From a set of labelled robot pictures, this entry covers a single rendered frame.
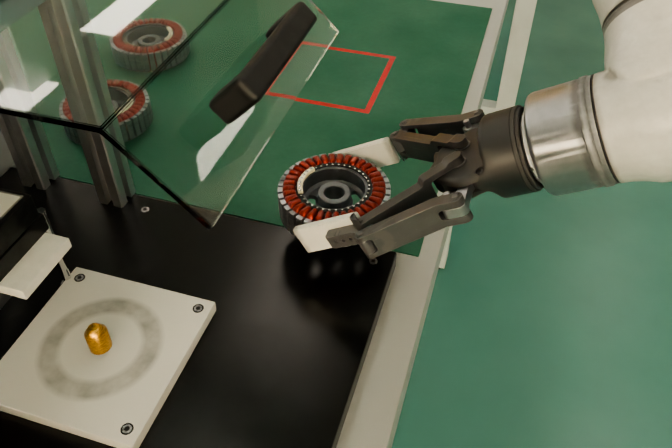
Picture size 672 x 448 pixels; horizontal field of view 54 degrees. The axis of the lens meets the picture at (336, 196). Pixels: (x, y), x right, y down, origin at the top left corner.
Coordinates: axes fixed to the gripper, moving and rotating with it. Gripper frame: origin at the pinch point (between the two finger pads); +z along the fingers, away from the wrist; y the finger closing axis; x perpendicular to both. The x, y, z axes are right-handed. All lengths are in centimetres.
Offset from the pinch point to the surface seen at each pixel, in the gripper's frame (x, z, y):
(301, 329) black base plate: -5.1, 2.4, -12.5
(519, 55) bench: -46, 9, 116
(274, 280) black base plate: -2.9, 6.2, -7.7
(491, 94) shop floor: -76, 33, 156
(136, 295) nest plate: 3.8, 15.5, -14.2
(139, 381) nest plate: 1.3, 11.2, -22.4
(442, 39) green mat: -7.9, 1.4, 49.1
